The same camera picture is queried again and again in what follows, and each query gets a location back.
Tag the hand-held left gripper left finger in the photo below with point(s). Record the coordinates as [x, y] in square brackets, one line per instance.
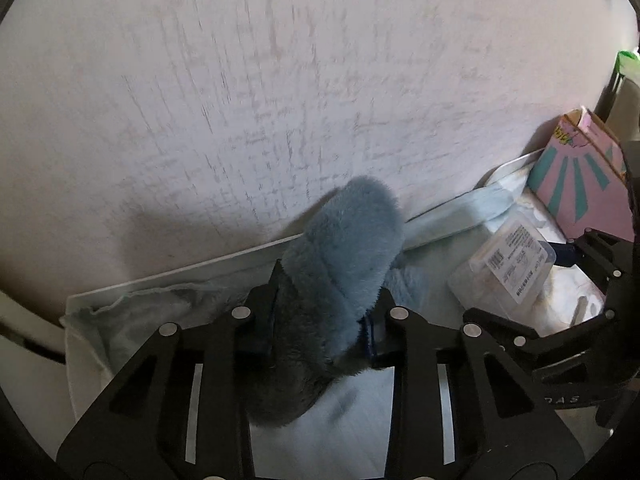
[260, 330]

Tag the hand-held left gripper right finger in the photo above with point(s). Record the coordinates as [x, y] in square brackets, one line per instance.
[372, 337]

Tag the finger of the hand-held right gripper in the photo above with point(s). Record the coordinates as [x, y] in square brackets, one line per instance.
[500, 325]
[562, 254]

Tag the clear plastic box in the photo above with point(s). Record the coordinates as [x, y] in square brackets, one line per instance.
[505, 265]

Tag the grey plush slipper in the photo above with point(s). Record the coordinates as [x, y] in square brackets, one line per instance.
[340, 260]

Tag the pink cardboard box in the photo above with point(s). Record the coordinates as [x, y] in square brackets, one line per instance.
[575, 180]

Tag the green plastic object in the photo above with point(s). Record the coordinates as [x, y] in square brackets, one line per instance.
[627, 62]

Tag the white refrigerator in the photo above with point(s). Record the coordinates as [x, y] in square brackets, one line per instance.
[30, 330]

